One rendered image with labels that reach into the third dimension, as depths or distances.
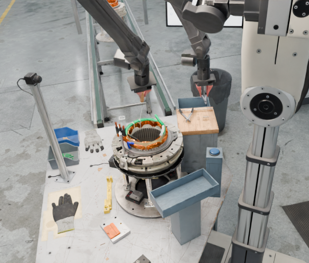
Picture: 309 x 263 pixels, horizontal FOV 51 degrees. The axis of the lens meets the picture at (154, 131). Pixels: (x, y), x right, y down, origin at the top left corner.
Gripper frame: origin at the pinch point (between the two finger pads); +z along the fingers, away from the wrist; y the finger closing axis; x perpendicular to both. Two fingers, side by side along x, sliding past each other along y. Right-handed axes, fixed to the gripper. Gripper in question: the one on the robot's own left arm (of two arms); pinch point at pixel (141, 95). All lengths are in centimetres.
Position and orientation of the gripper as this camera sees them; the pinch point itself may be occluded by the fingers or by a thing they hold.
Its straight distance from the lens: 131.9
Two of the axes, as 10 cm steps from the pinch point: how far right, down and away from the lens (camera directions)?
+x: 3.2, 8.0, -5.0
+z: -0.2, 5.4, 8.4
